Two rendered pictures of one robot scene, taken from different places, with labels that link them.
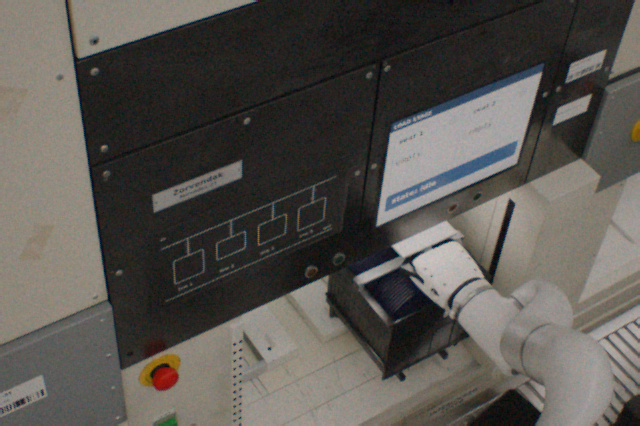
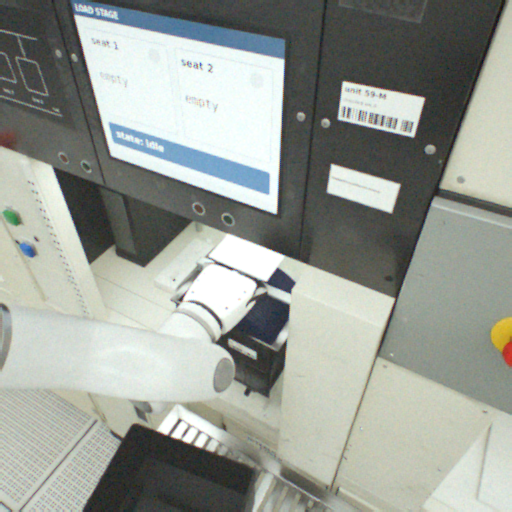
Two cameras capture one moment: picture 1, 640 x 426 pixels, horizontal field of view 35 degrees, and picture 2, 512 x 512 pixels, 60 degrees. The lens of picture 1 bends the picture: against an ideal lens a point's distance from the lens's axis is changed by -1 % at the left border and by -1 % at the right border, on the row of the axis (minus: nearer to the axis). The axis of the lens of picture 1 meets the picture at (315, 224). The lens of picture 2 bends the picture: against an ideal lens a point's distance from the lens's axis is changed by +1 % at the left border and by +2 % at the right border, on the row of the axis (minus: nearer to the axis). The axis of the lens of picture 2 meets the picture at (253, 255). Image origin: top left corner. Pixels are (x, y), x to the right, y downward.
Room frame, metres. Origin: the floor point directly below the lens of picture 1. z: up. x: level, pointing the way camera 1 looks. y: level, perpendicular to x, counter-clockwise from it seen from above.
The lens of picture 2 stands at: (1.02, -0.71, 1.83)
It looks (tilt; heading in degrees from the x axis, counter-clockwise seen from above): 44 degrees down; 66
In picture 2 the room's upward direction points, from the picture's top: straight up
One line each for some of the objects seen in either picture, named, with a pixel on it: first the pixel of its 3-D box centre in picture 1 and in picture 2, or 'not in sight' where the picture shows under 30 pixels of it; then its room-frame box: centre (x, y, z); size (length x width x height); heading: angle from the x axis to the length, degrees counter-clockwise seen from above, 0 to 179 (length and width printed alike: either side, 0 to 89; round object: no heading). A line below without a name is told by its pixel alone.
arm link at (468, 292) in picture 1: (471, 301); (195, 324); (1.11, -0.28, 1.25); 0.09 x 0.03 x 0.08; 126
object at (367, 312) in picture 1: (404, 284); (249, 307); (1.24, -0.18, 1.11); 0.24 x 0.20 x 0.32; 126
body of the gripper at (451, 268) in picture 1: (450, 276); (217, 299); (1.16, -0.24, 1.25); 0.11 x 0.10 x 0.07; 36
